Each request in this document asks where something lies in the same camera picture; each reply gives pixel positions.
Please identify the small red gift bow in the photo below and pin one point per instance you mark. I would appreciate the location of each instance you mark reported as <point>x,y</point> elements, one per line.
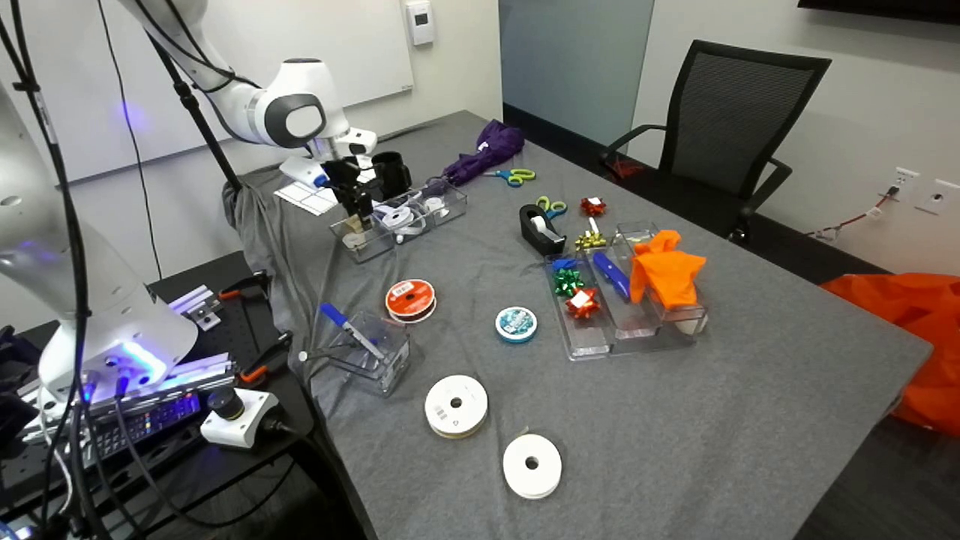
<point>594,205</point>

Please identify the white wall outlet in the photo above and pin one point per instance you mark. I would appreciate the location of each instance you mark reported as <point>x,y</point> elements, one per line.
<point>934,195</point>

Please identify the clear plastic pen box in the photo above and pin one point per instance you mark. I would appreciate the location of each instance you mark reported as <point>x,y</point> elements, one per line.
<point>384,369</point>

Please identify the white ribbon bundle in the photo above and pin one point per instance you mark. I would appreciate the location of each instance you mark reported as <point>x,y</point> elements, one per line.
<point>407,224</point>

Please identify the grey table cloth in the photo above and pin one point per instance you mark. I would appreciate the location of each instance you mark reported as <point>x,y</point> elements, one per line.
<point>699,422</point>

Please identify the clear box white contents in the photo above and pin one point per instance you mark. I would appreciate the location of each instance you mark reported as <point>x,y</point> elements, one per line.
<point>446,209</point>

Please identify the orange black clamp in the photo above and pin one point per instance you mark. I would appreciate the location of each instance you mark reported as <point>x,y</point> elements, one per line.
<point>261,363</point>
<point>244,289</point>

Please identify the purple cloth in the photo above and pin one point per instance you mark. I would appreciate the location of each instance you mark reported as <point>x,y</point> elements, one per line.
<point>490,146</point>

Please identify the red ribbon spool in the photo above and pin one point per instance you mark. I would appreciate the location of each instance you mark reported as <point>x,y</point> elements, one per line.
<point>410,302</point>

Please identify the blue ribbon piece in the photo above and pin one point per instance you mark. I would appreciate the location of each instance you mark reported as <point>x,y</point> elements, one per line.
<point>611,275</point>

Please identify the black tape dispenser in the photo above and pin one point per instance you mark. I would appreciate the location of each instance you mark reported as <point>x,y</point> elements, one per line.
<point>534,227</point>

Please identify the green blue gift bow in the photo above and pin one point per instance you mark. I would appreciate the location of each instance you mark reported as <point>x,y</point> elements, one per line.
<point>517,178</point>
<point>568,275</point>

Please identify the wooden stamp block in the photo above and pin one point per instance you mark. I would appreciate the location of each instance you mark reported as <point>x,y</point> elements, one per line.
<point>356,232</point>

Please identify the grey barrel pen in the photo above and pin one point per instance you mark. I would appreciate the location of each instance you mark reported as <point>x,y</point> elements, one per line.
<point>335,312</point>

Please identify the green yellow gift bow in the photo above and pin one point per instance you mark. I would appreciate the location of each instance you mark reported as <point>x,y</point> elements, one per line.
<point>549,209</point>

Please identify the black mesh office chair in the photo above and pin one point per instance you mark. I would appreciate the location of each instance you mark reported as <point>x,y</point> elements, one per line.
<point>738,108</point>

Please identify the orange star-shaped toy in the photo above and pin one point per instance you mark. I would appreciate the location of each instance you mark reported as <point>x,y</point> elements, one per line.
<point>664,271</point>

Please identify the white wall thermostat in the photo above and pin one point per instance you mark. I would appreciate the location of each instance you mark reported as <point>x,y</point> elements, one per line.
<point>421,19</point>

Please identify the small clear plastic box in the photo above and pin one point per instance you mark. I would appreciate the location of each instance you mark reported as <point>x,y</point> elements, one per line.
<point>379,245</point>

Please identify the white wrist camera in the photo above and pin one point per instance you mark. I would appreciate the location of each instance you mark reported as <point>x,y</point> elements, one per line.
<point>357,142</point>

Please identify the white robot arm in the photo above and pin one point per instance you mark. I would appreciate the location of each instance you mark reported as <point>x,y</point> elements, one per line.
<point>251,101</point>

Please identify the black wall monitor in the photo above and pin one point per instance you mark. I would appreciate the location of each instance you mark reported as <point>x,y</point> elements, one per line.
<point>879,7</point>

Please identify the white paper sheet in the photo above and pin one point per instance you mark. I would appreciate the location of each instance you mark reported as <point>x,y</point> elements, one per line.
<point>303,199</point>

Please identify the gold gift bow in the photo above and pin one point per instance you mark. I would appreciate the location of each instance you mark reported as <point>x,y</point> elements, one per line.
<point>588,240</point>

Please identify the large red gift bow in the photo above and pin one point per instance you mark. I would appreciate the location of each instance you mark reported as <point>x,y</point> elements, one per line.
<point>582,305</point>

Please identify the aluminium extrusion bar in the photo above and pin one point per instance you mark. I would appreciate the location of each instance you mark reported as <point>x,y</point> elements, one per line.
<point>165,384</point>
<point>197,305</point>

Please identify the white whiteboard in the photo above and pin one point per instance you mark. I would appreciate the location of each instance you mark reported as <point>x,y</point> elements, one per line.
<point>370,49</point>

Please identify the teal ribbon spool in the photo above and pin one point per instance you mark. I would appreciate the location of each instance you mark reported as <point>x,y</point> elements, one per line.
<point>517,323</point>

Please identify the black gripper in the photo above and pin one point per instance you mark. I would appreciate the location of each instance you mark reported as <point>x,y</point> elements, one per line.
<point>348,168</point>

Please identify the black tripod pole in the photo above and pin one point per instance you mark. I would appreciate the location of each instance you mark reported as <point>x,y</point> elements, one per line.
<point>197,108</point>

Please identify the white spool gold ribbon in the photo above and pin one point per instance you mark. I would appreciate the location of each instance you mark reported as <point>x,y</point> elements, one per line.
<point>454,407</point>

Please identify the long clear plastic tray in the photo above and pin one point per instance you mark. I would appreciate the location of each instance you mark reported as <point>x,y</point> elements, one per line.
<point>588,346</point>
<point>633,323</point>
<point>692,319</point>

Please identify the orange fabric heap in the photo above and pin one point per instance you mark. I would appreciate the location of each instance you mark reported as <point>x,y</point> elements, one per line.
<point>919,332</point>

